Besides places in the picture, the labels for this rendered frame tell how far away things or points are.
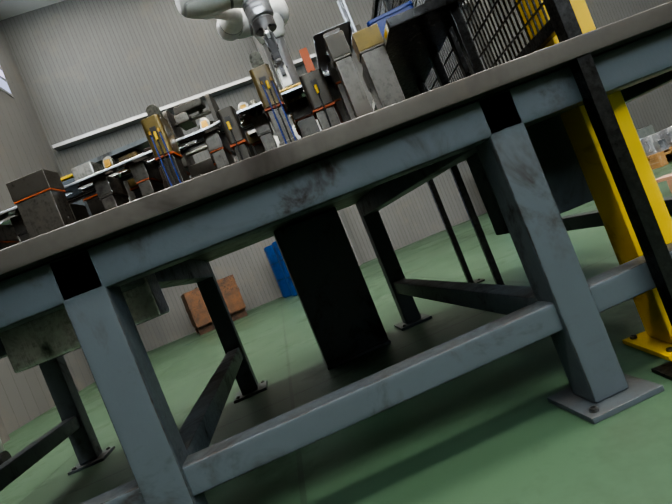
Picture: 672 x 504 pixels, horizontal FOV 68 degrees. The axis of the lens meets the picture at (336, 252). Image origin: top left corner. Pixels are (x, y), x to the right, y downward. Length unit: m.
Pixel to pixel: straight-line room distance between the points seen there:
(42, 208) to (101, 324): 0.78
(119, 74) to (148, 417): 9.68
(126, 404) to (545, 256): 0.83
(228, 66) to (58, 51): 3.04
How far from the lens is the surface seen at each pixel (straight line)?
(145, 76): 10.34
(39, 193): 1.70
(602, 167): 1.26
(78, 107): 10.48
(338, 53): 1.32
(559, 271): 1.08
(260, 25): 1.77
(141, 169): 1.73
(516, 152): 1.06
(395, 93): 1.55
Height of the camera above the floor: 0.50
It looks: 1 degrees down
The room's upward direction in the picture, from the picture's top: 22 degrees counter-clockwise
